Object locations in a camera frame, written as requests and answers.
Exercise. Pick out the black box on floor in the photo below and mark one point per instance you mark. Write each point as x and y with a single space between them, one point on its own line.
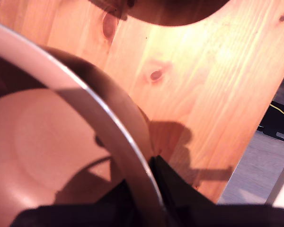
280 127

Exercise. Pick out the metal cooking pot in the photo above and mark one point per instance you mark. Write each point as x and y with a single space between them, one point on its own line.
49 132

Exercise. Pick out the black Philips rice cooker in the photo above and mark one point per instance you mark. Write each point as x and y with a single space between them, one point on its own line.
175 11

